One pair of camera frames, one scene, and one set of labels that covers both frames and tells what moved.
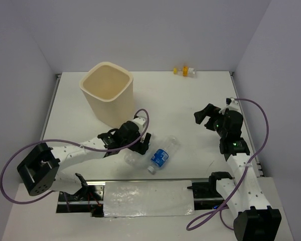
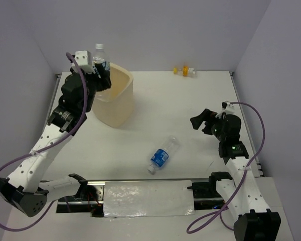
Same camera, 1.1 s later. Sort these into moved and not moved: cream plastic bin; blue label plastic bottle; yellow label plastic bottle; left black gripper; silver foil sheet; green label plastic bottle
Moved: green label plastic bottle; left black gripper
Not moved: cream plastic bin; silver foil sheet; blue label plastic bottle; yellow label plastic bottle
